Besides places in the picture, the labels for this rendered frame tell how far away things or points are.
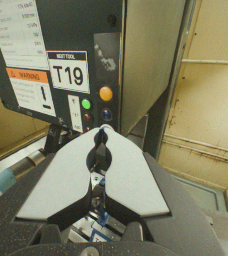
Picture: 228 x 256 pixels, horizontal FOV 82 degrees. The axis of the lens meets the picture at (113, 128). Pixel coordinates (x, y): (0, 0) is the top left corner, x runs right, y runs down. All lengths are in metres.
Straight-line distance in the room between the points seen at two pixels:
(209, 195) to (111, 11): 1.68
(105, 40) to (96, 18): 0.03
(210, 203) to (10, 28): 1.73
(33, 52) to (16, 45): 0.06
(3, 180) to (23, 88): 0.28
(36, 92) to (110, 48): 0.23
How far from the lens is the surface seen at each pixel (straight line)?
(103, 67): 0.24
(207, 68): 1.24
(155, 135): 1.03
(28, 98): 0.44
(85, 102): 0.27
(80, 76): 0.27
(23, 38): 0.38
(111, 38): 0.23
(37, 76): 0.37
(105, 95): 0.24
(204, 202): 1.65
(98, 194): 0.68
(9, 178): 0.54
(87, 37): 0.26
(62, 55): 0.29
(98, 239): 0.89
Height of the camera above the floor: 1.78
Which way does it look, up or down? 29 degrees down
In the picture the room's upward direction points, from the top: 1 degrees clockwise
